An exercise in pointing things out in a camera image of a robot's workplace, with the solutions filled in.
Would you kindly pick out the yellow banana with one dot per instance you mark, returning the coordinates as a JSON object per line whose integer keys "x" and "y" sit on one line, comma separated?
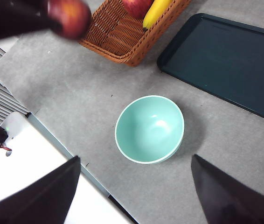
{"x": 156, "y": 14}

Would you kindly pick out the dark rectangular tray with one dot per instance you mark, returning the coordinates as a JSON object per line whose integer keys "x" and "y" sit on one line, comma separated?
{"x": 225, "y": 60}

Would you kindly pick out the teal ribbed bowl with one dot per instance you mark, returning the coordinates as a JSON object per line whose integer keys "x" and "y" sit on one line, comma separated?
{"x": 149, "y": 130}

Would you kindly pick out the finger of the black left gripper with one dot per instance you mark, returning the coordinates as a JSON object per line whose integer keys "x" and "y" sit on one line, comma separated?
{"x": 17, "y": 26}

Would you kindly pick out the red orange peach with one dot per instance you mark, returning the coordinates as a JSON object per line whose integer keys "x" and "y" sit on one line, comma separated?
{"x": 135, "y": 8}

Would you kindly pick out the dark purple plum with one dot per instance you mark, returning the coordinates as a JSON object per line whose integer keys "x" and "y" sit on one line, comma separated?
{"x": 72, "y": 17}

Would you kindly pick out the brown wicker basket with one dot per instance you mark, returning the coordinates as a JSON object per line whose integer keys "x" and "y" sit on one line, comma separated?
{"x": 120, "y": 37}

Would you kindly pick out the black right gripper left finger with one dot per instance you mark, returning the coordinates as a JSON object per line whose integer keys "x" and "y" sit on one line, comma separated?
{"x": 36, "y": 198}

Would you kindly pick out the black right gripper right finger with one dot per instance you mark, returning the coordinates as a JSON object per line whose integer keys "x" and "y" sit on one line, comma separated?
{"x": 230, "y": 200}

